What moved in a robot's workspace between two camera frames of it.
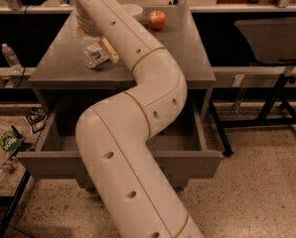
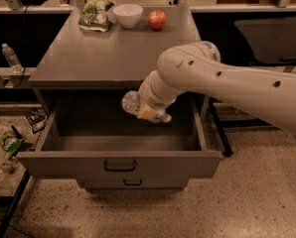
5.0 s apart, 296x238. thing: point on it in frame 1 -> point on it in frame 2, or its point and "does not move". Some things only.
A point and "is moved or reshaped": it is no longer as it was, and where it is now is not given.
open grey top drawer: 183,151 does not move
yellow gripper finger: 111,52 -> 148,112
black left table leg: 12,207 does not move
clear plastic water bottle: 93,55 is moved or reshaped
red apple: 157,20 does not move
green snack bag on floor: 9,143 does not move
